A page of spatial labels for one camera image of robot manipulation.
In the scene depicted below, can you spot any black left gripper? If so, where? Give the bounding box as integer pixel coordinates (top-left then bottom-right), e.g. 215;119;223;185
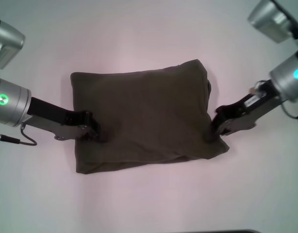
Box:
24;97;108;144

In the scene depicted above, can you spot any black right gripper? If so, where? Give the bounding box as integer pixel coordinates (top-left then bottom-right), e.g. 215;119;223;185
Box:
204;80;285;143

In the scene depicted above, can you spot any dark green printed t-shirt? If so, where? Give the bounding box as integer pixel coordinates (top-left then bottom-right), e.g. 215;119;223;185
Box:
70;59;230;175

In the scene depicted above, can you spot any silver metal knob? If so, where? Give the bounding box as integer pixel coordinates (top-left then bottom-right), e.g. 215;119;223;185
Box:
249;80;268;97

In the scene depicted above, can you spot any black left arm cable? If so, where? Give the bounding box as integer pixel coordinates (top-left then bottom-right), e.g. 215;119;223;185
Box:
0;122;38;147

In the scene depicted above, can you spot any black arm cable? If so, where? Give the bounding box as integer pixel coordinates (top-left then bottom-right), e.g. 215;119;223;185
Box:
0;122;38;147
281;101;298;121

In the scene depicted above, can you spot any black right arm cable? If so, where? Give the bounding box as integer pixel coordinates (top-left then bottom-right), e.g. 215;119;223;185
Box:
281;101;298;121

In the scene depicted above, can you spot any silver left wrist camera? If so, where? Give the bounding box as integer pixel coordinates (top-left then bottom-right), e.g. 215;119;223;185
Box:
0;19;26;70

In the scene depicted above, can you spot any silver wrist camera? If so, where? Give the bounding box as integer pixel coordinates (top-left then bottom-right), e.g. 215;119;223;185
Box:
0;19;26;70
247;0;298;49

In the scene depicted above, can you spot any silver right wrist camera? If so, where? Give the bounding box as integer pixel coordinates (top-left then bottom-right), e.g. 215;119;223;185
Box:
247;0;298;49

